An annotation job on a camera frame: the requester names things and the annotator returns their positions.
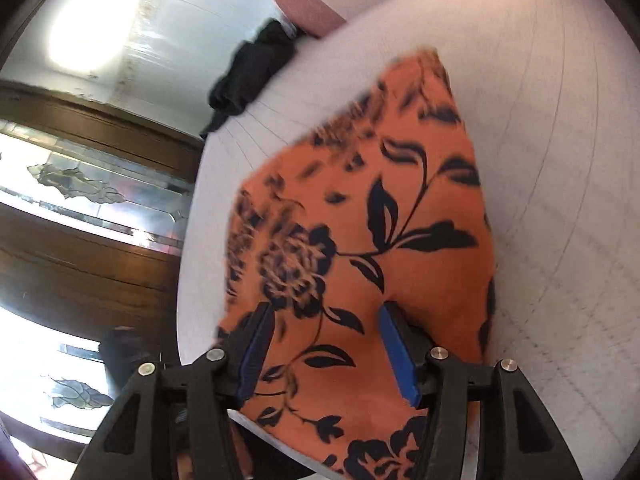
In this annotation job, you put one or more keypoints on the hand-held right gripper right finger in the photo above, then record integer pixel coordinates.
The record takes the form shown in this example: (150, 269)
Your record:
(397, 355)

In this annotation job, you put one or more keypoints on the orange floral garment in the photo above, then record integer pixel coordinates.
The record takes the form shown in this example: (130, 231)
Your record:
(370, 260)

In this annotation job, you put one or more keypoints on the white quilted bed sheet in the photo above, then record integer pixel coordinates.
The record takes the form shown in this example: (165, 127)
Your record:
(525, 160)

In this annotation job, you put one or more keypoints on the wooden wardrobe with mirrors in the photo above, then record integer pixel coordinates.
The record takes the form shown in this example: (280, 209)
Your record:
(85, 240)

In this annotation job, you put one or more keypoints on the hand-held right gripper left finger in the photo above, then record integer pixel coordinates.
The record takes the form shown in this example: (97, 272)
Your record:
(255, 347)

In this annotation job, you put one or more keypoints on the black cloth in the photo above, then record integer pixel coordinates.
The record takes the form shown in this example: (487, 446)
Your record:
(250, 75)

